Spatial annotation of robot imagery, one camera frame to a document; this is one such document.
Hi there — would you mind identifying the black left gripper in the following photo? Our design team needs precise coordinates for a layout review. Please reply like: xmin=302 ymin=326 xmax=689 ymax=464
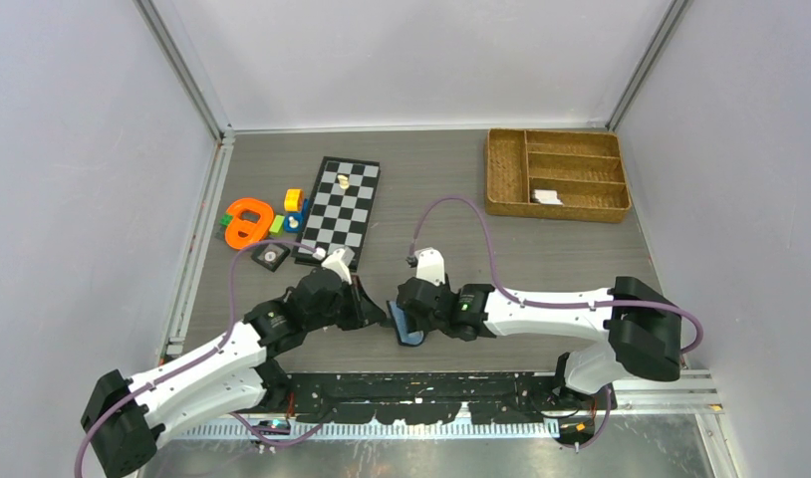
xmin=306 ymin=275 xmax=385 ymax=332

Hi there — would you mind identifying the black leather card holder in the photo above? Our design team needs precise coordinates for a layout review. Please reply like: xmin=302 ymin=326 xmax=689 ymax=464
xmin=387 ymin=301 xmax=425 ymax=348

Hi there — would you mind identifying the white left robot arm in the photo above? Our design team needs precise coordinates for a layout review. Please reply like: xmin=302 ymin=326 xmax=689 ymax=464
xmin=75 ymin=268 xmax=387 ymax=477

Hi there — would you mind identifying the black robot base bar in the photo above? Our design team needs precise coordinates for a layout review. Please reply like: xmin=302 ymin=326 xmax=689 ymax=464
xmin=240 ymin=372 xmax=606 ymax=425

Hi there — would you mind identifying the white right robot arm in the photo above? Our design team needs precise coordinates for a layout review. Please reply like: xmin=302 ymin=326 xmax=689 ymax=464
xmin=388 ymin=276 xmax=681 ymax=409

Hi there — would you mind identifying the lime green block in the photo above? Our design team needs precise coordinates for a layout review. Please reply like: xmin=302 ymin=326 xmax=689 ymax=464
xmin=268 ymin=215 xmax=285 ymax=237

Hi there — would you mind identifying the blue toy brick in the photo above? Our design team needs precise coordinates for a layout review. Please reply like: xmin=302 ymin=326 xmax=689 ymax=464
xmin=284 ymin=198 xmax=309 ymax=233

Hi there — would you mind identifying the black and silver chessboard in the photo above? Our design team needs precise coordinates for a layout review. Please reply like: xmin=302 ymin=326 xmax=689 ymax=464
xmin=292 ymin=156 xmax=382 ymax=272

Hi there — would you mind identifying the orange curved toy track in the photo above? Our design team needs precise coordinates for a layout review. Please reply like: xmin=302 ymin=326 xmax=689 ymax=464
xmin=224 ymin=197 xmax=275 ymax=250

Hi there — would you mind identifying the yellow toy brick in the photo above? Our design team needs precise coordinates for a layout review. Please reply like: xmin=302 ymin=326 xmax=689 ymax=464
xmin=283 ymin=188 xmax=305 ymax=213

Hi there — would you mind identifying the green toy brick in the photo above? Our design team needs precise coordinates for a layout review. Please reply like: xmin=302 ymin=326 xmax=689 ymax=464
xmin=220 ymin=213 xmax=234 ymax=228

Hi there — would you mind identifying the woven wicker tray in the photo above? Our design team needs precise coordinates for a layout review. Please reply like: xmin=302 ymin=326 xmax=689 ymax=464
xmin=484 ymin=128 xmax=633 ymax=223

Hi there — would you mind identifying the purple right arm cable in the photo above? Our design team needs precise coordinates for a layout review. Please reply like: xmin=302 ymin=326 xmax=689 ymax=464
xmin=406 ymin=195 xmax=705 ymax=452

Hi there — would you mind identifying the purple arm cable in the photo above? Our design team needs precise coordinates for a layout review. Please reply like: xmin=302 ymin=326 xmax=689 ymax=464
xmin=74 ymin=240 xmax=328 ymax=478
xmin=406 ymin=195 xmax=705 ymax=452

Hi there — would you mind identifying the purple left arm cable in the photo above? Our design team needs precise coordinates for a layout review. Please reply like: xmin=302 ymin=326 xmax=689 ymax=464
xmin=74 ymin=240 xmax=328 ymax=478

